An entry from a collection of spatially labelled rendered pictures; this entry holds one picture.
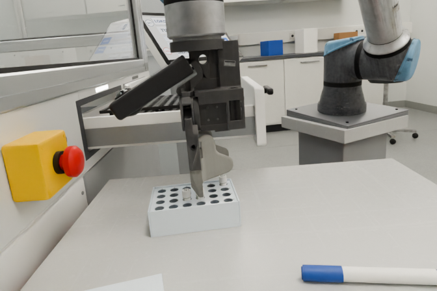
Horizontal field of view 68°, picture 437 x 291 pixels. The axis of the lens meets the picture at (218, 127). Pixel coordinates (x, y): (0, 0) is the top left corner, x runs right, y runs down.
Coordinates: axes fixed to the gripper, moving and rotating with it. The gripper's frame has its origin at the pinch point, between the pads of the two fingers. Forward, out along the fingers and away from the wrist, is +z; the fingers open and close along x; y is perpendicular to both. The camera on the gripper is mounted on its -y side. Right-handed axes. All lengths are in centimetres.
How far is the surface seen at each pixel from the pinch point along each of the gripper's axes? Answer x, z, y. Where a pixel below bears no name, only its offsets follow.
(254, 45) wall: 393, -23, 97
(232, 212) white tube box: -3.3, 2.9, 4.7
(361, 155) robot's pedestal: 47, 16, 52
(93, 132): 18.2, -5.3, -17.9
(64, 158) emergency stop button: -4.1, -7.2, -15.3
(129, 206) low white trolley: 7.0, 5.3, -10.9
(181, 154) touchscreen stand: 124, 34, -5
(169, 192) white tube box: 2.9, 1.8, -3.9
